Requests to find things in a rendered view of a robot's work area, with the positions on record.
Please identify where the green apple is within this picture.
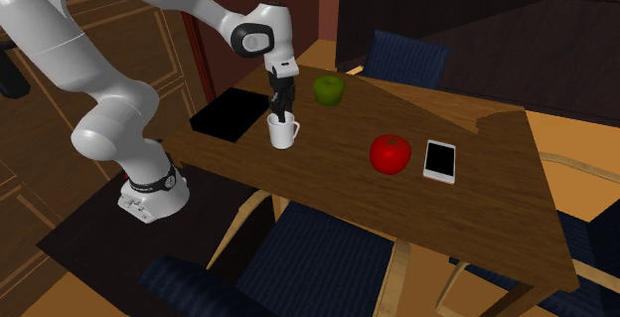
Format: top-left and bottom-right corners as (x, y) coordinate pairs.
(312, 75), (347, 108)

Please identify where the blue chair with wooden frame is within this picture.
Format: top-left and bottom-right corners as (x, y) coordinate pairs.
(434, 151), (620, 317)
(346, 29), (452, 91)
(139, 190), (413, 317)

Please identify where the white phone with black screen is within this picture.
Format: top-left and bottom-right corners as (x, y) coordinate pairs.
(421, 138), (457, 185)

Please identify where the dark robot stand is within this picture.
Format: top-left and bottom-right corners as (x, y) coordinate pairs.
(36, 159), (275, 317)

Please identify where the white mug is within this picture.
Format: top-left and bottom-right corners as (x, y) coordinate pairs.
(265, 110), (301, 151)

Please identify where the dark counter with stone top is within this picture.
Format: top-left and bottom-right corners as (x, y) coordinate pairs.
(335, 0), (620, 129)

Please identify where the red tomato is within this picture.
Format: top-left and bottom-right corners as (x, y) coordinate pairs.
(369, 133), (413, 176)

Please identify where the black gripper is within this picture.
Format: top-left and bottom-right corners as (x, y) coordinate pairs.
(267, 71), (297, 124)

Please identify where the flat black box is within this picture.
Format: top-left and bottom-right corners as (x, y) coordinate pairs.
(188, 86), (271, 144)

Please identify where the wooden table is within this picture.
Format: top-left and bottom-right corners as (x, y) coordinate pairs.
(162, 64), (581, 317)

